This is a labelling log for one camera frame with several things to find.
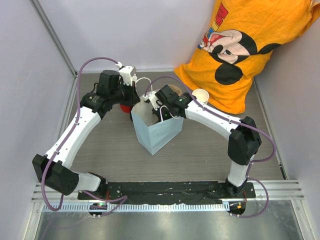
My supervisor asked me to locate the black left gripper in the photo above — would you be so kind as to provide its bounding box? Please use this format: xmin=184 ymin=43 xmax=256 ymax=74
xmin=110 ymin=79 xmax=140 ymax=107

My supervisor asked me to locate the light blue paper bag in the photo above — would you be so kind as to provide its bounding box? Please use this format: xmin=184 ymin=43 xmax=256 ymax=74
xmin=130 ymin=85 xmax=184 ymax=155

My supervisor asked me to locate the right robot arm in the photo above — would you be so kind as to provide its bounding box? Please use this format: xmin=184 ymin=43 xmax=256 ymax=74
xmin=143 ymin=85 xmax=262 ymax=198

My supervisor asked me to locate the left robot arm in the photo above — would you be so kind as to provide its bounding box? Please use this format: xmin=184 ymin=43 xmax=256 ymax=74
xmin=32 ymin=66 xmax=140 ymax=200

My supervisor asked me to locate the red straw holder cup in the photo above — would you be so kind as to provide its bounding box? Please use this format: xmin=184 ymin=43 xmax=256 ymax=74
xmin=120 ymin=104 xmax=133 ymax=114

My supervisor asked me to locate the stack of cardboard cup carriers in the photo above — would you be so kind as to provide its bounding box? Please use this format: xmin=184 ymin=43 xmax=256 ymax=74
xmin=168 ymin=84 xmax=182 ymax=96

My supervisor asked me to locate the stack of paper cups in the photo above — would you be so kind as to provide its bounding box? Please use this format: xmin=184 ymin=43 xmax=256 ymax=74
xmin=192 ymin=88 xmax=210 ymax=104

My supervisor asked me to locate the orange Mickey Mouse cloth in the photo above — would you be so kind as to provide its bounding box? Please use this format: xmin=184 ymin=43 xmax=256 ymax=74
xmin=174 ymin=0 xmax=320 ymax=114

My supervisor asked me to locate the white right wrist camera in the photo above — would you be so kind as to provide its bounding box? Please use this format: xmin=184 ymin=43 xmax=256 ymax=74
xmin=142 ymin=90 xmax=163 ymax=111

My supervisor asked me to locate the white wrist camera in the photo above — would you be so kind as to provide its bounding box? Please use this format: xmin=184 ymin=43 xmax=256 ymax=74
xmin=115 ymin=62 xmax=138 ymax=86
xmin=142 ymin=90 xmax=163 ymax=111

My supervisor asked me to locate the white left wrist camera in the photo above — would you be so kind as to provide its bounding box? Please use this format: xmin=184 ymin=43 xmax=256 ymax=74
xmin=115 ymin=62 xmax=138 ymax=86

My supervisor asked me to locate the aluminium frame rail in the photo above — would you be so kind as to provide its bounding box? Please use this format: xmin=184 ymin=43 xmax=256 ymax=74
xmin=29 ymin=0 xmax=77 ymax=77

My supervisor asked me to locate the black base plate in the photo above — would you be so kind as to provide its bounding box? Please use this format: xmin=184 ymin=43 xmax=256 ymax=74
xmin=91 ymin=181 xmax=256 ymax=207

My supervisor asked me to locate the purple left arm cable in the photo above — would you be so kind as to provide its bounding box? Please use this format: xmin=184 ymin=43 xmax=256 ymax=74
xmin=41 ymin=56 xmax=128 ymax=217

